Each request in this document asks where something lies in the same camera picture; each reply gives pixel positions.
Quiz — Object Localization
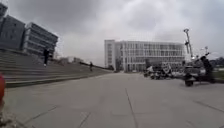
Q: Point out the grey striped low building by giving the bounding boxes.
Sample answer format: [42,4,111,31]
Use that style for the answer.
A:
[22,21,60,60]

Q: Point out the dark glass building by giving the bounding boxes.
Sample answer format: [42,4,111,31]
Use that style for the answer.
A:
[0,14,27,52]

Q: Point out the robot's own part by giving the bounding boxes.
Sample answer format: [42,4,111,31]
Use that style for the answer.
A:
[0,73,7,104]

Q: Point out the tall crane mast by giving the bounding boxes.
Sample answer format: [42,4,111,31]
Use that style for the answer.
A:
[182,28,195,62]

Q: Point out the white glass-fronted building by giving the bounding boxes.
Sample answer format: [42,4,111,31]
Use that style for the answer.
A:
[103,39,186,73]

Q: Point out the grey paved plaza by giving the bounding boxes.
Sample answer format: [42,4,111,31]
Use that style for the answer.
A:
[0,71,224,128]

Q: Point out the person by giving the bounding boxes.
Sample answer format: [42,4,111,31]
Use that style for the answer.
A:
[42,48,50,67]
[88,61,94,72]

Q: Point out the wide grey stone stairs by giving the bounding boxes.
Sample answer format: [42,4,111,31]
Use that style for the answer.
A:
[0,49,115,89]

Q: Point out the row of parked two-wheelers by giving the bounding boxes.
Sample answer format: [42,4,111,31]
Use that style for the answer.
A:
[142,50,224,88]

